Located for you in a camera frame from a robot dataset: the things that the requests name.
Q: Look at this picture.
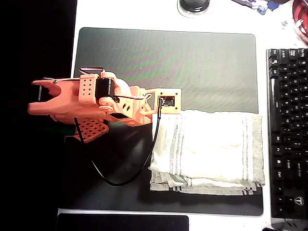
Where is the white striped towel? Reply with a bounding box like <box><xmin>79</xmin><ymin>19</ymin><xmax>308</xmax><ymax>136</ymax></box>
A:
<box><xmin>148</xmin><ymin>109</ymin><xmax>266</xmax><ymax>196</ymax></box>

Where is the orange perforated arm base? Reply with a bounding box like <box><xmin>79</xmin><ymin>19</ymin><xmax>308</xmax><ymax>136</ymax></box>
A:
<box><xmin>64</xmin><ymin>117</ymin><xmax>109</xmax><ymax>144</ymax></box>

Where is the dark green desk mat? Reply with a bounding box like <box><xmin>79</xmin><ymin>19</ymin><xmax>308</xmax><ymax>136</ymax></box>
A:
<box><xmin>59</xmin><ymin>27</ymin><xmax>264</xmax><ymax>217</ymax></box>

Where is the round black glass object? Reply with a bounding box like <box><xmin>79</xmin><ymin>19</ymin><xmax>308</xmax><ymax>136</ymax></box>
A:
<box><xmin>177</xmin><ymin>0</ymin><xmax>210</xmax><ymax>18</ymax></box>

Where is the black keyboard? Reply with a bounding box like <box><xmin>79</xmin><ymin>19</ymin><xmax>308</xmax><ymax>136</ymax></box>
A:
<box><xmin>266</xmin><ymin>48</ymin><xmax>308</xmax><ymax>220</ymax></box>

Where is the dark blue object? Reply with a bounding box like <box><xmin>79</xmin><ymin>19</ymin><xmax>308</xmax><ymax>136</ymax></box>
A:
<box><xmin>267</xmin><ymin>0</ymin><xmax>291</xmax><ymax>12</ymax></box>

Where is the red bowl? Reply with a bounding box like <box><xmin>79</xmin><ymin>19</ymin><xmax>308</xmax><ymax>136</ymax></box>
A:
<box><xmin>292</xmin><ymin>0</ymin><xmax>308</xmax><ymax>45</ymax></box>

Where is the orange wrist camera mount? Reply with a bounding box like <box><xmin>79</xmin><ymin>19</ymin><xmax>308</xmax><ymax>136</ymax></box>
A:
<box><xmin>144</xmin><ymin>88</ymin><xmax>182</xmax><ymax>115</ymax></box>

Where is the thin red servo wire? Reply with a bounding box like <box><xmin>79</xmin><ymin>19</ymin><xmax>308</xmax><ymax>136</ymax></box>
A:
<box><xmin>78</xmin><ymin>67</ymin><xmax>106</xmax><ymax>76</ymax></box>

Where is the black camera cable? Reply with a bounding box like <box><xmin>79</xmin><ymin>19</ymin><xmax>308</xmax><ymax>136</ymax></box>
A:
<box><xmin>73</xmin><ymin>97</ymin><xmax>165</xmax><ymax>187</ymax></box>

